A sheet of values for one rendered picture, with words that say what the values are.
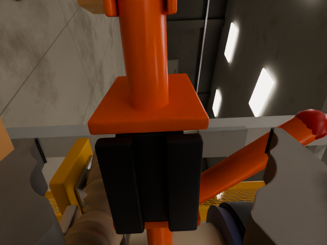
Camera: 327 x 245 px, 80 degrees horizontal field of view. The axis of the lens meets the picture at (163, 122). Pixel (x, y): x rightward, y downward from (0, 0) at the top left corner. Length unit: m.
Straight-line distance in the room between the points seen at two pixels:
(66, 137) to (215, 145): 0.94
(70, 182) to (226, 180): 0.19
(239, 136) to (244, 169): 1.14
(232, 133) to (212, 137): 0.12
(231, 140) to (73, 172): 1.11
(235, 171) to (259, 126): 1.24
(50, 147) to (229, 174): 1.37
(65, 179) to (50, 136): 1.17
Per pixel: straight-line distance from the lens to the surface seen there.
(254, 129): 1.38
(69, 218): 0.22
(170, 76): 0.16
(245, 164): 0.17
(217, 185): 0.17
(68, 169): 0.28
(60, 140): 1.41
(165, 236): 0.18
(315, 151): 3.05
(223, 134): 1.26
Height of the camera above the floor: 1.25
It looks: level
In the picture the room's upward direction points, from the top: 87 degrees clockwise
